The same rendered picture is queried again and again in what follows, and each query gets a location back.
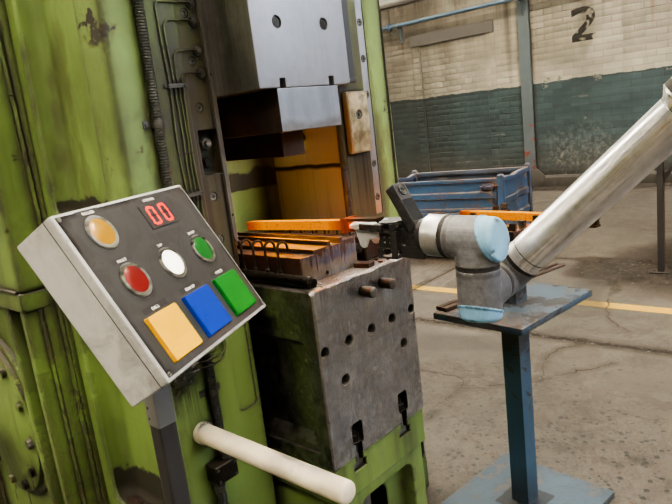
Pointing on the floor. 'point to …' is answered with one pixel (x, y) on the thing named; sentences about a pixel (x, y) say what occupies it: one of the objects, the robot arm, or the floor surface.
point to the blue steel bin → (471, 190)
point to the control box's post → (167, 446)
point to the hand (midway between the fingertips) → (356, 222)
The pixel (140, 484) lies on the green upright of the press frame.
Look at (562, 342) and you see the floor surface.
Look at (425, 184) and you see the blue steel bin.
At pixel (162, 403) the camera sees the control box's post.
